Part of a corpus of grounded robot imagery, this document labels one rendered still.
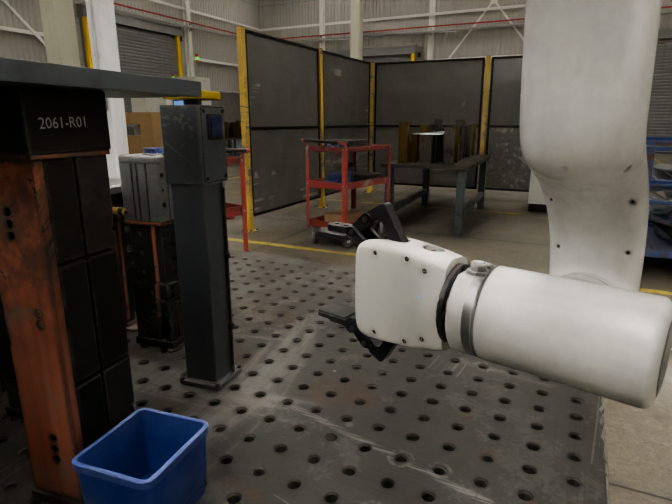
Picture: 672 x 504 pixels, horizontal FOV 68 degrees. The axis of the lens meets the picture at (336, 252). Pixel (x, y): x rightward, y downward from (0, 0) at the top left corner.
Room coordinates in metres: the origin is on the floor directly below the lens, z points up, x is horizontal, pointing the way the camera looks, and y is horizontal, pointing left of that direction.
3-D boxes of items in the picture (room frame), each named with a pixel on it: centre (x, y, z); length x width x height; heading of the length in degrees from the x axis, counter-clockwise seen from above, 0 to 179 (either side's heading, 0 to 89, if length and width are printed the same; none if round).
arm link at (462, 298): (0.42, -0.13, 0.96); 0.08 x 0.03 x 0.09; 141
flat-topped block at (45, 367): (0.52, 0.30, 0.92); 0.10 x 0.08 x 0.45; 161
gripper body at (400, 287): (0.46, -0.08, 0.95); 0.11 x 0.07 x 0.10; 51
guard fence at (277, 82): (6.63, 0.18, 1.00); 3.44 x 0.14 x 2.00; 154
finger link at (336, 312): (0.52, -0.01, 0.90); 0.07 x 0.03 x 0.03; 51
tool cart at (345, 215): (4.73, -0.11, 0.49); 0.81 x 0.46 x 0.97; 142
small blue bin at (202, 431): (0.46, 0.20, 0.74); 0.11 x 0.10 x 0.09; 161
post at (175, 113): (0.76, 0.21, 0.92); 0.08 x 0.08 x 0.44; 71
